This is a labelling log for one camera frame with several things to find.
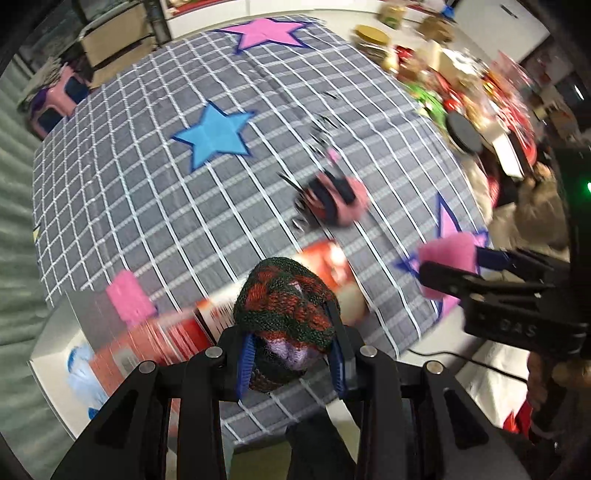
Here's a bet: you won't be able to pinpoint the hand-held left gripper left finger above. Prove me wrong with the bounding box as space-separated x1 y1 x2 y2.
51 330 259 480

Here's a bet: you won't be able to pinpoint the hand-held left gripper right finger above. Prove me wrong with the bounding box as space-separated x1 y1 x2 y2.
323 300 532 480

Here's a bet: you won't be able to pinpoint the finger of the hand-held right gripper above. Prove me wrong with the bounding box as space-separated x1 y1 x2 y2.
475 247 572 278
419 260 546 302

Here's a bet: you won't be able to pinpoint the pink sponge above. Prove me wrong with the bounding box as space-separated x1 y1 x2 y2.
105 270 158 329
418 232 482 302

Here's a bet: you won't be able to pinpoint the red green knitted hat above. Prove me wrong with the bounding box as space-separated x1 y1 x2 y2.
232 256 342 393

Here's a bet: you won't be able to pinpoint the light blue fluffy cloth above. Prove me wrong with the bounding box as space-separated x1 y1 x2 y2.
67 344 110 417

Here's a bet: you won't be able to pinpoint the white box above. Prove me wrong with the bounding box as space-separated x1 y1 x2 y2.
28 288 222 441

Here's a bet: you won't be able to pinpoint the person's right hand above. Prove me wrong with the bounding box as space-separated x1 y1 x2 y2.
526 353 583 412

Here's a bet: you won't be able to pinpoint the beige plastic bag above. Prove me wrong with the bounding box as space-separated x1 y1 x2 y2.
510 178 571 252

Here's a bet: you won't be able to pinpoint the red printed cardboard box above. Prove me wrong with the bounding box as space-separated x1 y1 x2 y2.
90 239 371 439

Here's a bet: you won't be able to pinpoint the person's dark jeans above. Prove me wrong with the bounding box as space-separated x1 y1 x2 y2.
285 415 354 480

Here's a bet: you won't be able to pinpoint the black round disc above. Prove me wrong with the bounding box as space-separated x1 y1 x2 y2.
445 112 484 154

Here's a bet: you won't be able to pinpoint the pink black fabric item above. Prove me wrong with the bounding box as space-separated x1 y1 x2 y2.
300 171 371 228

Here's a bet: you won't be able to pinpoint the green snack packet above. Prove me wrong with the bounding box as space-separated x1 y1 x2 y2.
413 83 445 117

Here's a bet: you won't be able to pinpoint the pile of assorted goods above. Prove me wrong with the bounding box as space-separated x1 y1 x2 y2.
351 0 543 185

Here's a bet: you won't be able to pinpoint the grey checked star blanket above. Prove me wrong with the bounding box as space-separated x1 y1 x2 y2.
32 16 490 444

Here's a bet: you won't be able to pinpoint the white cabinet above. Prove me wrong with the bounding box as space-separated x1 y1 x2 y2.
455 0 552 57

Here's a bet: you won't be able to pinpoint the gold lid jar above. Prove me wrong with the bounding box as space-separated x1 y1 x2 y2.
353 25 394 52

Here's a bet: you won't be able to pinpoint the pink plastic stool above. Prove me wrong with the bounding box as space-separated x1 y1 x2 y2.
25 65 92 140

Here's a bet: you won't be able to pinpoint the cardboard box on floor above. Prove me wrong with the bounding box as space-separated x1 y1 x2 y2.
74 0 160 88

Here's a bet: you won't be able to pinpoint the pile of grey cloths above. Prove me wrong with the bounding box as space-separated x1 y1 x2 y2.
17 55 64 101

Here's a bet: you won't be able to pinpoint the black cable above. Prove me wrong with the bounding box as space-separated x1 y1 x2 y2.
406 350 528 385

